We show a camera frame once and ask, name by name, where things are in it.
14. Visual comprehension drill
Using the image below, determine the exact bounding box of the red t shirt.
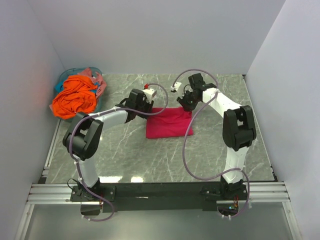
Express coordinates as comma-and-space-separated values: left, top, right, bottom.
145, 107, 192, 139

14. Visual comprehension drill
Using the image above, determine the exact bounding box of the orange t shirt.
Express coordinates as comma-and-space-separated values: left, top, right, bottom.
51, 75, 97, 120

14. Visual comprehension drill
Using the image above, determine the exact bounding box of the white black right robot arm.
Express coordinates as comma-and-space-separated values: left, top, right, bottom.
170, 70, 257, 200

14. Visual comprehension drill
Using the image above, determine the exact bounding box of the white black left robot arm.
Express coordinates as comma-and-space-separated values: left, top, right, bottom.
62, 87, 157, 201

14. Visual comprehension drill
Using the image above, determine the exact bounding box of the pink t shirt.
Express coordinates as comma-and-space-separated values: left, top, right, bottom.
77, 67, 107, 99

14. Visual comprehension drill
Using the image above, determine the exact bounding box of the teal plastic laundry basket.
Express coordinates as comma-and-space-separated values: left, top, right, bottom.
49, 67, 107, 121

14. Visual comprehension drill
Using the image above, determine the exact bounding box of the blue garment in basket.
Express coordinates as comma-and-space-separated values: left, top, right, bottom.
54, 81, 64, 93

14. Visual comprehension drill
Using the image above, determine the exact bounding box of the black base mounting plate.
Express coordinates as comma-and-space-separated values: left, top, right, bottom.
69, 181, 250, 216

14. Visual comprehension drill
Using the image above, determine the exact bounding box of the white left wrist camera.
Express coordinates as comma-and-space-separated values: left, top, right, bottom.
142, 83, 157, 103

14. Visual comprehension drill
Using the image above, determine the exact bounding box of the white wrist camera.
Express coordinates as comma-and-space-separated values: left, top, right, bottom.
170, 81, 182, 93
142, 83, 157, 103

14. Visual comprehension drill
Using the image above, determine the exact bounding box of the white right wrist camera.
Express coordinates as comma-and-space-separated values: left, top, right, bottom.
170, 81, 182, 93

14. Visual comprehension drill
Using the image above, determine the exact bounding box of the aluminium frame rail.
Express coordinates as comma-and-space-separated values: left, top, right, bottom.
26, 182, 291, 205

